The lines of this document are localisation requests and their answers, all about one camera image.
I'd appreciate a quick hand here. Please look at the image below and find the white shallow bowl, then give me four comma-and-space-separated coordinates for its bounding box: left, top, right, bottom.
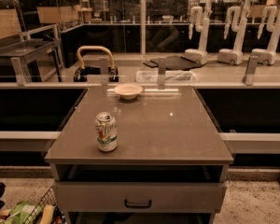
114, 83, 143, 100

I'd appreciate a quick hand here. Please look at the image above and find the clear plastic tray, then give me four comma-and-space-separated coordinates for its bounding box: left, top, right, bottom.
135, 70, 199, 83

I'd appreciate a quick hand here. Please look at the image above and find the green snack bag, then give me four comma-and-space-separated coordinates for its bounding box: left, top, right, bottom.
3, 202, 42, 224

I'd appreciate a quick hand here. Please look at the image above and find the white background robot middle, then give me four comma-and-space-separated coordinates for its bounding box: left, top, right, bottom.
217, 0, 259, 65

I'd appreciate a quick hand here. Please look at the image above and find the wire basket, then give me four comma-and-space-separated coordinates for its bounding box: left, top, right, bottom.
34, 188, 67, 224

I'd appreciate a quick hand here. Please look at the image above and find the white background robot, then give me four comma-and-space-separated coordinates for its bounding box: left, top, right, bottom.
217, 0, 259, 65
252, 6, 280, 65
184, 0, 222, 65

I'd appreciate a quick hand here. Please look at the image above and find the yellow sponge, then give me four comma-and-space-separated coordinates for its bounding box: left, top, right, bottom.
39, 205, 55, 224

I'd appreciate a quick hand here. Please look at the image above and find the white background robot left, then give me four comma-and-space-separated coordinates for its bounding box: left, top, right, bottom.
184, 0, 222, 65

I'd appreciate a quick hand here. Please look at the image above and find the black floor mat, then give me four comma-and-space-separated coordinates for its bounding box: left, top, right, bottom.
144, 55, 202, 71

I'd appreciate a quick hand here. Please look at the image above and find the grey side table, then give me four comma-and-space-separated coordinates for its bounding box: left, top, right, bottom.
0, 24, 64, 84

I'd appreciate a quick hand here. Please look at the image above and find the white background robot right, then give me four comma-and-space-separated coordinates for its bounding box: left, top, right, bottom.
252, 6, 280, 65

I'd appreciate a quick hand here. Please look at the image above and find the grey drawer cabinet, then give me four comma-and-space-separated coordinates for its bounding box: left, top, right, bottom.
46, 87, 233, 224

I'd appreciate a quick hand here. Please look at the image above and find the black drawer handle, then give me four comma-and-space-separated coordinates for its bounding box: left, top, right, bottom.
124, 199, 152, 209

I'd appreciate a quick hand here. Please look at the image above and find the grey middle drawer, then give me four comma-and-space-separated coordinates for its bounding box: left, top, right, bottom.
53, 182, 226, 213

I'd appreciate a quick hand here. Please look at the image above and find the green white soda can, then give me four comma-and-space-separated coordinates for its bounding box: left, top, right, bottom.
95, 112, 118, 152

